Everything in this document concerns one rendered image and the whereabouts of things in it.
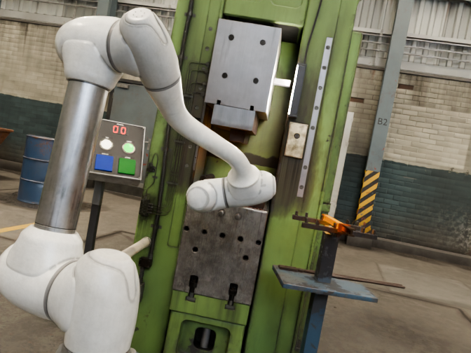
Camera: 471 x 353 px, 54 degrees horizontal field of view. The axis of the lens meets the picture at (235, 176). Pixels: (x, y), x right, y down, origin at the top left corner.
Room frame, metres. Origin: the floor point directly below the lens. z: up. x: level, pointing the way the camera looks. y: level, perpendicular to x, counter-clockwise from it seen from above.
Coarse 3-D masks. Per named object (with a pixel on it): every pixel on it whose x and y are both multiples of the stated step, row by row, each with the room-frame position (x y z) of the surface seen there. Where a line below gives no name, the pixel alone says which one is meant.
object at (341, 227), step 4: (324, 216) 2.10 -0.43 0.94; (328, 216) 2.06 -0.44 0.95; (328, 220) 2.03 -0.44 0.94; (332, 220) 1.97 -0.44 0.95; (336, 220) 1.98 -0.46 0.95; (332, 224) 1.95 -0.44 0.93; (340, 224) 1.83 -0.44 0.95; (344, 224) 1.83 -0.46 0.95; (340, 228) 1.83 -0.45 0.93; (344, 228) 1.82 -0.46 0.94; (348, 228) 1.74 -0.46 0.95; (352, 228) 1.75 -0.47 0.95; (344, 232) 1.79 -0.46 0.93; (348, 232) 1.76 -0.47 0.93; (352, 232) 1.74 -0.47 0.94; (352, 236) 1.74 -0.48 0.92
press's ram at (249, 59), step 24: (240, 24) 2.20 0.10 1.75; (216, 48) 2.21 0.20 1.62; (240, 48) 2.20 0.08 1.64; (264, 48) 2.19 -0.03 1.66; (216, 72) 2.21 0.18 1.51; (240, 72) 2.20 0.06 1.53; (264, 72) 2.19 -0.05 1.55; (216, 96) 2.20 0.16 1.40; (240, 96) 2.19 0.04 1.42; (264, 96) 2.19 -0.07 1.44
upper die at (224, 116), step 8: (216, 104) 2.20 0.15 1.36; (216, 112) 2.20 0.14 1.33; (224, 112) 2.20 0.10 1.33; (232, 112) 2.20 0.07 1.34; (240, 112) 2.19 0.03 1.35; (248, 112) 2.19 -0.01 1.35; (216, 120) 2.20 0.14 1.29; (224, 120) 2.20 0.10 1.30; (232, 120) 2.20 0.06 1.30; (240, 120) 2.19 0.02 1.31; (248, 120) 2.19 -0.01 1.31; (256, 120) 2.36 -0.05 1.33; (224, 128) 2.43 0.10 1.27; (232, 128) 2.28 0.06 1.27; (240, 128) 2.19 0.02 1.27; (248, 128) 2.19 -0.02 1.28; (256, 128) 2.49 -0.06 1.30
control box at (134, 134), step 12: (108, 120) 2.14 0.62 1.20; (108, 132) 2.11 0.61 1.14; (120, 132) 2.13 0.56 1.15; (132, 132) 2.16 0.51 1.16; (144, 132) 2.19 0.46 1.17; (96, 144) 2.07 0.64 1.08; (120, 144) 2.11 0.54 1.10; (132, 144) 2.13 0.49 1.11; (120, 156) 2.08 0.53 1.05; (132, 156) 2.11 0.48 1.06; (96, 180) 2.07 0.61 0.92; (108, 180) 2.07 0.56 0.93; (120, 180) 2.07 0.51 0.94; (132, 180) 2.07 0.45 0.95
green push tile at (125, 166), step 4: (120, 160) 2.07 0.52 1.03; (124, 160) 2.07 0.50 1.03; (128, 160) 2.08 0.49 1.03; (132, 160) 2.09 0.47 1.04; (120, 164) 2.06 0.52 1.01; (124, 164) 2.07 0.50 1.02; (128, 164) 2.08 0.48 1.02; (132, 164) 2.08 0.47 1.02; (120, 168) 2.05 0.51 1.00; (124, 168) 2.06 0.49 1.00; (128, 168) 2.07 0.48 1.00; (132, 168) 2.07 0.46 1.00; (120, 172) 2.04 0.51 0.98; (124, 172) 2.05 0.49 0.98; (128, 172) 2.06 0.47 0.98; (132, 172) 2.07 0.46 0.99
